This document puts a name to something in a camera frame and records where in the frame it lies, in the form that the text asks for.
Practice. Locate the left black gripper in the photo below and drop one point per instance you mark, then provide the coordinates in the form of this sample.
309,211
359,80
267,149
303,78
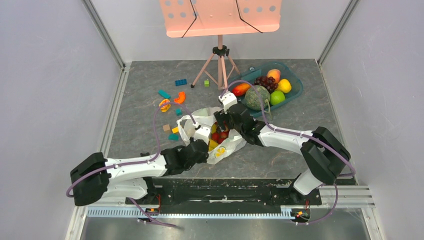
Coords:
203,159

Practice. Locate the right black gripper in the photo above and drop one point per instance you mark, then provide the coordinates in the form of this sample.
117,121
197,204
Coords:
224,118

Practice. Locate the white plastic bag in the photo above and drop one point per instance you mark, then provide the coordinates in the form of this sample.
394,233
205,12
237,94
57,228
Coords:
205,117

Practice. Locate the yellow banana fake fruit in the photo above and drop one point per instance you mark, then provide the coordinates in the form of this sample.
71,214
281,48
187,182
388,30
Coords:
212,145

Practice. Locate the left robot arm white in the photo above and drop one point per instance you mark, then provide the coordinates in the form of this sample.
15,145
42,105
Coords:
98,177

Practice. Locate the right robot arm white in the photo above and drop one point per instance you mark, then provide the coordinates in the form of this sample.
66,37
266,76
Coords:
324,154

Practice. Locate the red fake fruit in bag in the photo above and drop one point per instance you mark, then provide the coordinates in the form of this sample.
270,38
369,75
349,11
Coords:
219,137

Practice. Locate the red orange mango fake fruit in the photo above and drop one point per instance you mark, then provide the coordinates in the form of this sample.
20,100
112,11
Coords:
241,89

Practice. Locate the yellow lemon fake fruit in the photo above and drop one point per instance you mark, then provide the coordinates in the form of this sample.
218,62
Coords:
284,86

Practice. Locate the peach fake fruit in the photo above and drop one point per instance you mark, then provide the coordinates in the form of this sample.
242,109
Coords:
275,74

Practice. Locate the teal block near yellow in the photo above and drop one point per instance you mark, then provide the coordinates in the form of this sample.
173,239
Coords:
173,137

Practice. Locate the green netted melon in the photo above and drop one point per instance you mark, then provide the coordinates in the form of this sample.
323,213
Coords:
255,98

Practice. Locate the brown wooden cube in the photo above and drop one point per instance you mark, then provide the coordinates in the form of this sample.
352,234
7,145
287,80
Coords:
167,128

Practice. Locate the teal plastic fruit bin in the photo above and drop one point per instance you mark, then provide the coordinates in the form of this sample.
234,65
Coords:
262,70

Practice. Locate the small teal cube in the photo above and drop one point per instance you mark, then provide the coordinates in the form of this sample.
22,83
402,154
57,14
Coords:
178,112

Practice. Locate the dark red grape bunch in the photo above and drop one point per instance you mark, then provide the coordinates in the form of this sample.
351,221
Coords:
269,83

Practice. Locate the orange slice toy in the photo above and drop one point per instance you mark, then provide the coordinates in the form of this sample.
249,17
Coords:
164,105

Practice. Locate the orange curved block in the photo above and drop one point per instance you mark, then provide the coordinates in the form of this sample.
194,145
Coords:
181,97

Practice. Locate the blue lego brick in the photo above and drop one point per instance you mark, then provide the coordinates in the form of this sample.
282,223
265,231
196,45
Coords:
180,82

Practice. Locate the teal flat block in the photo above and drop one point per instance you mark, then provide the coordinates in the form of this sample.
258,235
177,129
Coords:
164,94

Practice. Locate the pink music stand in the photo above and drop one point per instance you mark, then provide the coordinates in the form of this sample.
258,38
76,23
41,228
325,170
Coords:
200,18

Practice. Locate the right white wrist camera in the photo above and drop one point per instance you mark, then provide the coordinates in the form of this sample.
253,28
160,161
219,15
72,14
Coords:
228,99

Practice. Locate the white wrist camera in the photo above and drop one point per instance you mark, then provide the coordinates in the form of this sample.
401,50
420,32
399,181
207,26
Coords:
202,133
228,99

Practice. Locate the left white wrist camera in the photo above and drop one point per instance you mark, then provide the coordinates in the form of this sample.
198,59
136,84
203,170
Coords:
202,133

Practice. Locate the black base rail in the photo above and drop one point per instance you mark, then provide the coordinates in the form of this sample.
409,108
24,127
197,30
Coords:
225,195

